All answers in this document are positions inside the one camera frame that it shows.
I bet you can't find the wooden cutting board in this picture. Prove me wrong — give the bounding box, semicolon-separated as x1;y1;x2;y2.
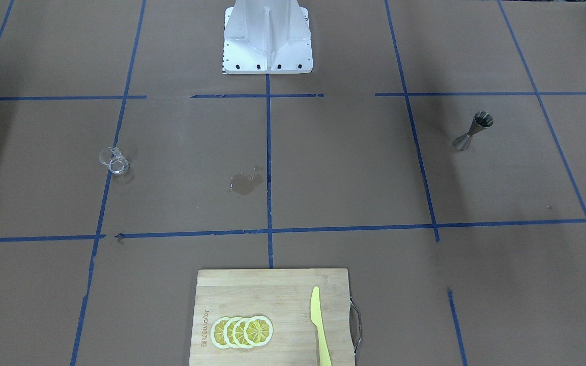
188;268;356;365

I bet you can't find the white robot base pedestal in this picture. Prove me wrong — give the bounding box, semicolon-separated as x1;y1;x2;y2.
222;1;314;74

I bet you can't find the yellow plastic knife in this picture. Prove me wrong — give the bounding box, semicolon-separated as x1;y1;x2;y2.
310;286;332;365

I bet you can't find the clear glass beaker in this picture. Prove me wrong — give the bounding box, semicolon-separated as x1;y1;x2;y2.
99;146;130;175

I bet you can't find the lemon slice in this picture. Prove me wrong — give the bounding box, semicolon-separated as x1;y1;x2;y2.
211;315;274;350

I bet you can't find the steel measuring jigger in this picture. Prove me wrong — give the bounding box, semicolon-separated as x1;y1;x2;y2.
453;111;494;152

